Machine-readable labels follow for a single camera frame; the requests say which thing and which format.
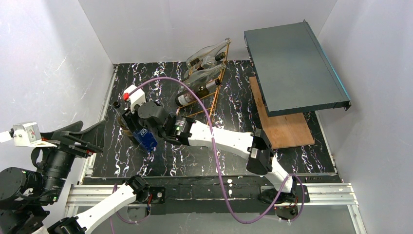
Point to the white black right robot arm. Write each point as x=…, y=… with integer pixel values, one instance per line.
x=149, y=119

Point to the clear square bottle black cap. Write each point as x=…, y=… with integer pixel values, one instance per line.
x=208, y=62

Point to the gold wire wine rack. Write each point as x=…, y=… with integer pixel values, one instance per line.
x=214, y=93

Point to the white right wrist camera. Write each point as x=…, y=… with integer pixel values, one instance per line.
x=134, y=97

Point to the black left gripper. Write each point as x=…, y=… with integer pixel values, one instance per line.
x=71, y=144

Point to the aluminium frame rail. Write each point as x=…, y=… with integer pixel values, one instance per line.
x=319, y=194

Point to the clear pear-shaped glass bottle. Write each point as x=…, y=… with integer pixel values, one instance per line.
x=194, y=77

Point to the dark green wine bottle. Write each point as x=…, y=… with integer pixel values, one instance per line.
x=200, y=91

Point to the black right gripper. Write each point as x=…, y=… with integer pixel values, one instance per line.
x=129, y=119

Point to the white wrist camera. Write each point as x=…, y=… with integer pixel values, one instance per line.
x=25, y=135
x=134, y=97

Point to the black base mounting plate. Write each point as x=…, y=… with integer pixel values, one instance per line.
x=204, y=195

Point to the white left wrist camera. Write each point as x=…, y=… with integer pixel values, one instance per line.
x=25, y=135

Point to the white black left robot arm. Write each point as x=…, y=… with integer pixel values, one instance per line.
x=25, y=193

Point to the dark teal network switch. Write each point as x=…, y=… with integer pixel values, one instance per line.
x=293, y=71

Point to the wooden board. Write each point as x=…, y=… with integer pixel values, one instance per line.
x=283, y=131

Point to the clear bottle with dark label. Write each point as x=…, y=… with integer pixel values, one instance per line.
x=207, y=51

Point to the dark olive bottle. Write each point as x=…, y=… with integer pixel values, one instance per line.
x=118, y=108

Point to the blue glass bottle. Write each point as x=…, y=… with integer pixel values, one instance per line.
x=146, y=139

